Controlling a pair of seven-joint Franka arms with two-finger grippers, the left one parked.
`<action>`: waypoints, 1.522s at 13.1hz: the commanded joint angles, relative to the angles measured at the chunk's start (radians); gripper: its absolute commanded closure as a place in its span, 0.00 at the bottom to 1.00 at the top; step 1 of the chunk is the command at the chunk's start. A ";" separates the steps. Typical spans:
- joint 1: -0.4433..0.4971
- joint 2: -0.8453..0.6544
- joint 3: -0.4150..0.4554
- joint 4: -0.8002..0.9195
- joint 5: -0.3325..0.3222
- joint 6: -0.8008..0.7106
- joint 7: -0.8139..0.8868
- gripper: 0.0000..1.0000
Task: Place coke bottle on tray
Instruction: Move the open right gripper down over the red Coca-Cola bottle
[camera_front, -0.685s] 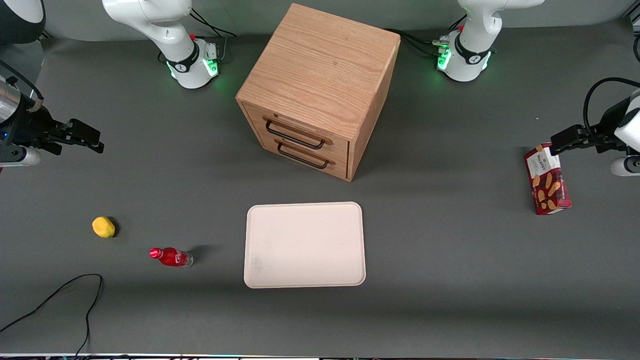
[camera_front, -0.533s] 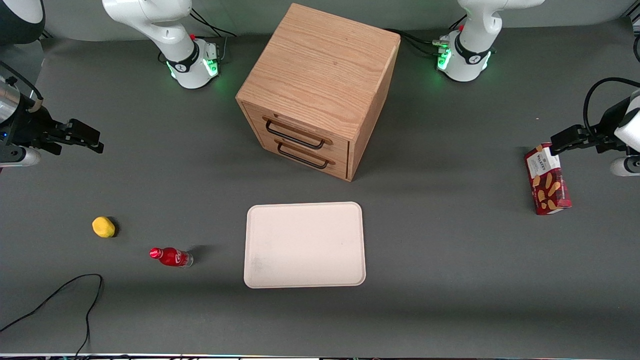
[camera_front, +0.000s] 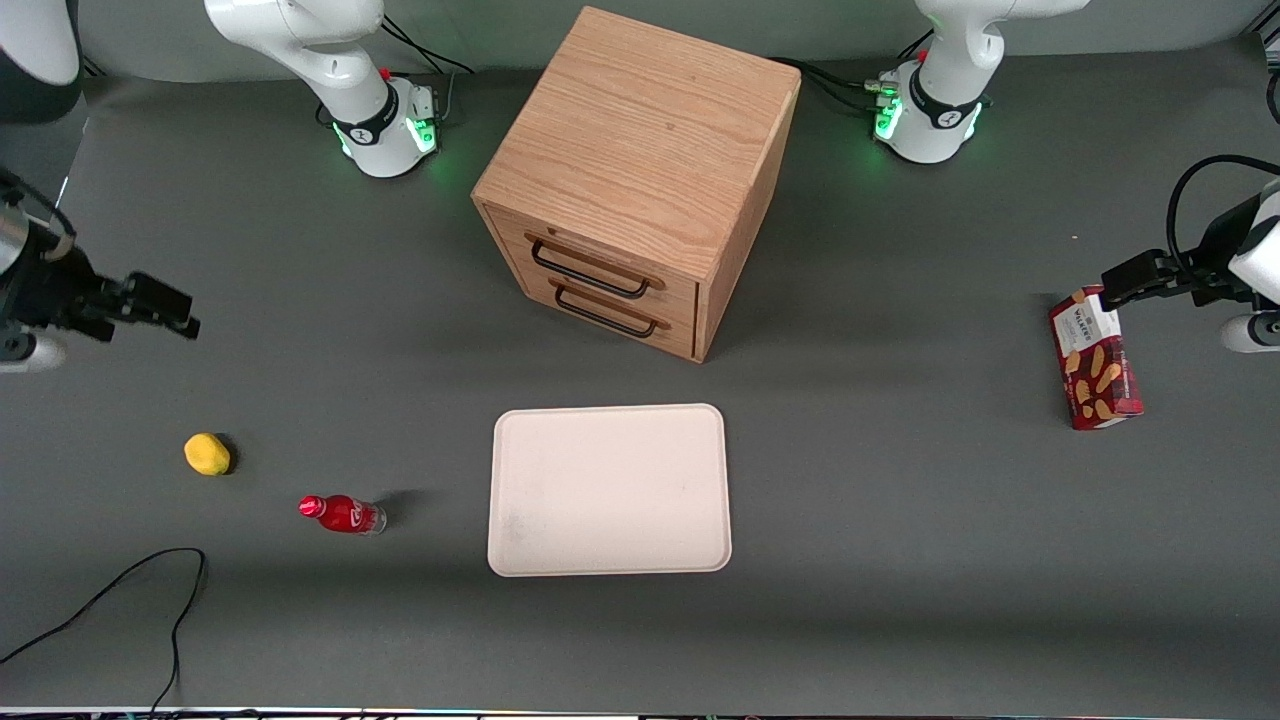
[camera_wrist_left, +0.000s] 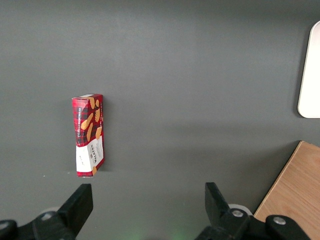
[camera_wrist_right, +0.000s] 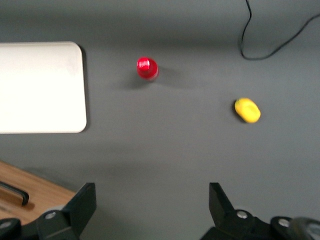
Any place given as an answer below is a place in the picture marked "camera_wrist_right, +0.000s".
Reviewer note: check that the red-capped coke bottle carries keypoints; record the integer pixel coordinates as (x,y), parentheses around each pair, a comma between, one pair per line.
(147,68)

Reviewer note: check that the yellow lemon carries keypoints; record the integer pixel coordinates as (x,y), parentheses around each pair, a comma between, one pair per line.
(247,110)

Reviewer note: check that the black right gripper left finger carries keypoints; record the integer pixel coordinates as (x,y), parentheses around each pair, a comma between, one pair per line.
(77,207)

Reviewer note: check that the white rectangular tray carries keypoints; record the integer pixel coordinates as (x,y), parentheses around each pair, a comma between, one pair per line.
(40,87)

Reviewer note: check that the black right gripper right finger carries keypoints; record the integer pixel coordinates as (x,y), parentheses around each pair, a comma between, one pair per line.
(222,215)

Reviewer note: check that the light wooden board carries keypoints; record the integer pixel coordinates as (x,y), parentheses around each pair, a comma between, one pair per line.
(37,192)

